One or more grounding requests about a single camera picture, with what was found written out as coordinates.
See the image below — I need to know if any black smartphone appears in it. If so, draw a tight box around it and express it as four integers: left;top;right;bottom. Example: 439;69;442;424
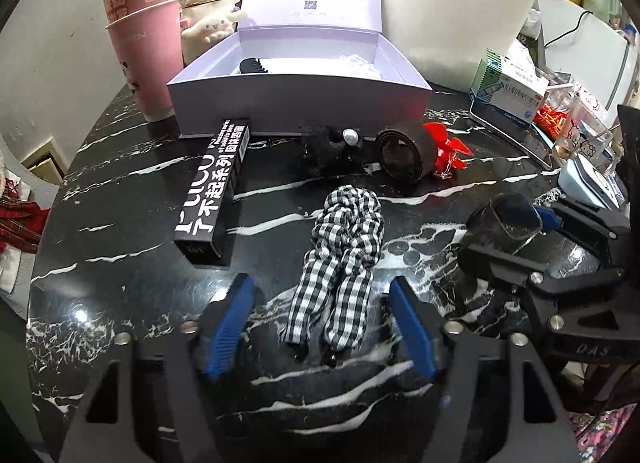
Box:
470;98;558;169

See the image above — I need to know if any green striped box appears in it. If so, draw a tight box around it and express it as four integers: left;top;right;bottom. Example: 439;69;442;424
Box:
470;48;503;94

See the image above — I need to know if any cartoon print glass cup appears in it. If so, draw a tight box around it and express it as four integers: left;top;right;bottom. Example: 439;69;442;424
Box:
552;96;618;164

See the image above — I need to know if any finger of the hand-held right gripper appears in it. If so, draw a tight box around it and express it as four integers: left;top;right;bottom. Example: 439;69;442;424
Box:
531;199;632;264
457;243;627;339

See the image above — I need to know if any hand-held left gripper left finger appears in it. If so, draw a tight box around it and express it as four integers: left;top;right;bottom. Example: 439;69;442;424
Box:
62;273;266;463

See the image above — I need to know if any black cable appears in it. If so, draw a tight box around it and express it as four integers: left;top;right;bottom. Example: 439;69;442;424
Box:
542;8;601;49

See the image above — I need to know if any red hair bow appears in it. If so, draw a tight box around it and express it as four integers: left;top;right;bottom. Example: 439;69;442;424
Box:
422;122;473;179

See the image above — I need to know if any clear plastic bag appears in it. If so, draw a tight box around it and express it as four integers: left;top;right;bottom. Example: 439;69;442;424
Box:
515;8;543;44

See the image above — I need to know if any black white gingham scrunchie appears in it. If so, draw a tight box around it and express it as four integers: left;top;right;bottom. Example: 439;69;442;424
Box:
282;186;386;351

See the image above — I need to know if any white cartoon dog bottle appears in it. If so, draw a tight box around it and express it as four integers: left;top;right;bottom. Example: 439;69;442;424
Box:
176;0;248;69

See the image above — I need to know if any red packet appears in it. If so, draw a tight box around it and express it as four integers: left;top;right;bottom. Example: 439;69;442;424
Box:
532;93;573;141

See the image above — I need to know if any white blue medicine box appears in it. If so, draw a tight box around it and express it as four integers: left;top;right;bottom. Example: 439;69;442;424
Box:
479;57;549;126

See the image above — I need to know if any red plaid cloth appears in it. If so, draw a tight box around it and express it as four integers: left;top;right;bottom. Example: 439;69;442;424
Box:
0;193;51;256

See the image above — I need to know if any light blue device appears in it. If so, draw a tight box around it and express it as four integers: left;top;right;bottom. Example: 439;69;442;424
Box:
557;156;626;209

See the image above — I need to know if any lavender gift box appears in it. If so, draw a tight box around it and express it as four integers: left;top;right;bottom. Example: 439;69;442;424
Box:
166;0;433;140

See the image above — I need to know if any floral cloth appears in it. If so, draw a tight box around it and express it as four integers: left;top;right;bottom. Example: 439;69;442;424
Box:
570;405;640;463

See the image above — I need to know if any long black printed box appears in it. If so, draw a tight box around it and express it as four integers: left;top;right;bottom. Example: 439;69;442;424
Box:
173;117;251;266

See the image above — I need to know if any white refrigerator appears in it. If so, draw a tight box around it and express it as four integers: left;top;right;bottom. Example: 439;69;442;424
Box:
537;0;640;109

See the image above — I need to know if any clear plastic packet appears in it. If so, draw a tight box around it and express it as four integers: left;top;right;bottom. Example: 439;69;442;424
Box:
340;54;378;78

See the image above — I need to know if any beige cabinet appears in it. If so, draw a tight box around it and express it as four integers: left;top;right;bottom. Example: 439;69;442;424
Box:
20;138;66;184

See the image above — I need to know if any black hair claw clip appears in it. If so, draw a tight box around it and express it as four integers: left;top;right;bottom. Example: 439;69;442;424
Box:
299;124;373;179

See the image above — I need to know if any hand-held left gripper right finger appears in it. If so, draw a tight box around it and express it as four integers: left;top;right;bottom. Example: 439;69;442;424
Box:
389;275;573;463

